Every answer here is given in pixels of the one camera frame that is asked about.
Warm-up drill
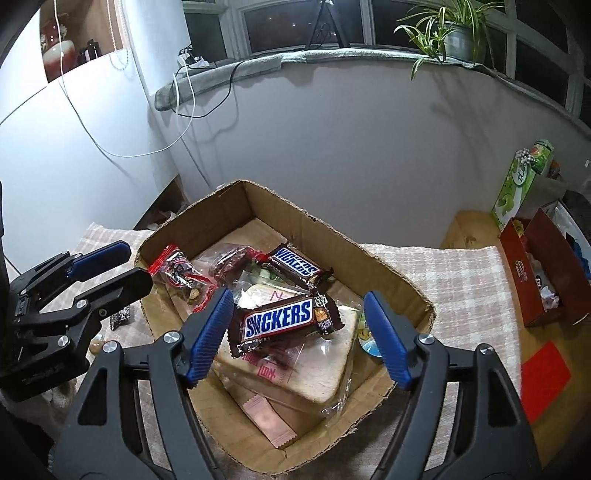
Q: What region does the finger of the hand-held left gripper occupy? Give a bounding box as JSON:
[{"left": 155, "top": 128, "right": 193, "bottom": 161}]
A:
[
  {"left": 18, "top": 240, "right": 132, "bottom": 302},
  {"left": 31, "top": 267, "right": 154, "bottom": 366}
]

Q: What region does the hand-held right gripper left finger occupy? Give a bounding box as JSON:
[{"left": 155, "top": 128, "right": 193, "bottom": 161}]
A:
[{"left": 46, "top": 288, "right": 236, "bottom": 480}]

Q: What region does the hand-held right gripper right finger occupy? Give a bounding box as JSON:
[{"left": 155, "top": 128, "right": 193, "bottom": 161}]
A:
[{"left": 363, "top": 291, "right": 543, "bottom": 480}]

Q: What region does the colourful jelly cup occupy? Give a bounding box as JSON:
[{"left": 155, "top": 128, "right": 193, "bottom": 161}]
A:
[{"left": 357, "top": 308, "right": 385, "bottom": 361}]

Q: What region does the red zip bag of nuts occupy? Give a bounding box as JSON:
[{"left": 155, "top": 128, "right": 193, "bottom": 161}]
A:
[{"left": 149, "top": 243, "right": 219, "bottom": 306}]

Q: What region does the brown chocolate bar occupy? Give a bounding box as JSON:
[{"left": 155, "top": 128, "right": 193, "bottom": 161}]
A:
[
  {"left": 253, "top": 244, "right": 334, "bottom": 297},
  {"left": 228, "top": 296, "right": 345, "bottom": 359}
]

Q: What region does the clear bag of dark dates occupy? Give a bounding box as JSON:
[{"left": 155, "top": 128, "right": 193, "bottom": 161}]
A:
[{"left": 193, "top": 241, "right": 265, "bottom": 288}]

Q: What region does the pink striped snack packet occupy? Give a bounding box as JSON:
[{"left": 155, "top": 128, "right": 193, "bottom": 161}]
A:
[{"left": 241, "top": 396, "right": 297, "bottom": 452}]

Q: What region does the brown cardboard box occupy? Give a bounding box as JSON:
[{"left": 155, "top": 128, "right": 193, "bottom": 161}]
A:
[{"left": 134, "top": 179, "right": 437, "bottom": 478}]

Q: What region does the small black snack packet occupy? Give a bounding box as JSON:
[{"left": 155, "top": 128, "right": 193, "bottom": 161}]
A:
[{"left": 109, "top": 306, "right": 135, "bottom": 331}]

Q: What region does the clear bag of sliced bread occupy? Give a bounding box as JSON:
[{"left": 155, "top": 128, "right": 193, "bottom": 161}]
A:
[{"left": 216, "top": 281, "right": 366, "bottom": 414}]

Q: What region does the pink plaid blanket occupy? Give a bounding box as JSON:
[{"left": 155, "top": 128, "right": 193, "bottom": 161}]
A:
[{"left": 44, "top": 222, "right": 523, "bottom": 480}]

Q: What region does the wooden side table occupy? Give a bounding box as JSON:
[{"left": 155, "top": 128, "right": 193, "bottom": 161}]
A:
[{"left": 440, "top": 209, "right": 591, "bottom": 418}]

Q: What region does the red cardboard box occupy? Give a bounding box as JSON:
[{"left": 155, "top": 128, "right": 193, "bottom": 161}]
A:
[{"left": 499, "top": 208, "right": 591, "bottom": 329}]

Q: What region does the red paper sheet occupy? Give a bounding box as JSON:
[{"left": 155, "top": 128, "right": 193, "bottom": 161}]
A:
[{"left": 518, "top": 340, "right": 574, "bottom": 426}]

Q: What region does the green printed carton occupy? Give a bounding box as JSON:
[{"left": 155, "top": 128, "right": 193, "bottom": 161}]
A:
[{"left": 491, "top": 140, "right": 555, "bottom": 232}]

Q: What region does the white power strip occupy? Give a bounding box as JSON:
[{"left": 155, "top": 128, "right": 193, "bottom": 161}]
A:
[{"left": 177, "top": 45, "right": 209, "bottom": 68}]

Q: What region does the grey towel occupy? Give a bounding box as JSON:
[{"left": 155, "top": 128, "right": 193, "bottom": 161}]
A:
[{"left": 154, "top": 45, "right": 509, "bottom": 112}]

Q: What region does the potted spider plant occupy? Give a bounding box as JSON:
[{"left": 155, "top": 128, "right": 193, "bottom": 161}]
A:
[{"left": 394, "top": 0, "right": 509, "bottom": 82}]

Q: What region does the black tripod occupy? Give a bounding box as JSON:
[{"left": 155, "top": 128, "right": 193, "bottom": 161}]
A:
[{"left": 304, "top": 0, "right": 352, "bottom": 50}]

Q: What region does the white cable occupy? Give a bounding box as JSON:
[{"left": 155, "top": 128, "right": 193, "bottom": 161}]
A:
[{"left": 52, "top": 0, "right": 195, "bottom": 158}]

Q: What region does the black cable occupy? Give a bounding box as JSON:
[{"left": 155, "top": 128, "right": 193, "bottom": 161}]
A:
[{"left": 172, "top": 59, "right": 242, "bottom": 119}]

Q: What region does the white bead cord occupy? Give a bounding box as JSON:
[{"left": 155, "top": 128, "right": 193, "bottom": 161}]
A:
[{"left": 107, "top": 0, "right": 129, "bottom": 71}]

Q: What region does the white window frame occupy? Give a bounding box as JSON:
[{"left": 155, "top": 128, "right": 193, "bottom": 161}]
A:
[{"left": 180, "top": 0, "right": 591, "bottom": 118}]

